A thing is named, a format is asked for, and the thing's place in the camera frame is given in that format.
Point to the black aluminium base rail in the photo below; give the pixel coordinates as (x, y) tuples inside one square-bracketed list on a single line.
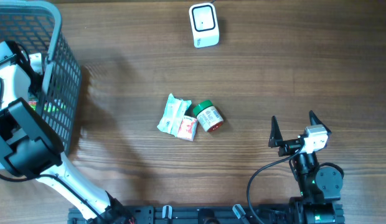
[(267, 213)]

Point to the grey plastic mesh basket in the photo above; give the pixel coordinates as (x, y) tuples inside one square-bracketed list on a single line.
[(37, 28)]

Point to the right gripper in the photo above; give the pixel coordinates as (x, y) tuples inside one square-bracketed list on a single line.
[(288, 145)]

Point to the red Kleenex tissue pack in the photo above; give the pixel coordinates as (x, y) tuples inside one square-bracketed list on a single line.
[(187, 128)]

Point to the clear gummy candy bag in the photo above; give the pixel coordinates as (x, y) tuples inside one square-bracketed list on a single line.
[(33, 101)]

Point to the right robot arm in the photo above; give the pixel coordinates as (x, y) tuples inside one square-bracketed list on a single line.
[(319, 184)]

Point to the green lid jar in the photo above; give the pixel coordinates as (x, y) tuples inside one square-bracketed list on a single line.
[(208, 116)]

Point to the white barcode scanner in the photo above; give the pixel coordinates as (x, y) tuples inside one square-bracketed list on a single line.
[(204, 25)]

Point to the mint green wipes pack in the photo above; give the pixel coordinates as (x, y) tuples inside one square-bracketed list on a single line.
[(173, 115)]

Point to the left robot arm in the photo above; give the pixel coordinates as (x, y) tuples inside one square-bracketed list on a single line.
[(31, 150)]

